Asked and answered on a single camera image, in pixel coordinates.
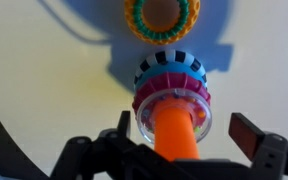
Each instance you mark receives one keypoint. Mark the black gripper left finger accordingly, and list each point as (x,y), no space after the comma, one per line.
(94,156)

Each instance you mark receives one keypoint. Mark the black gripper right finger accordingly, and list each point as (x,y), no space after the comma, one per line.
(270,156)

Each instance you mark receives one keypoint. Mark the orange stacking stake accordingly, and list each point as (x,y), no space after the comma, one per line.
(175,133)

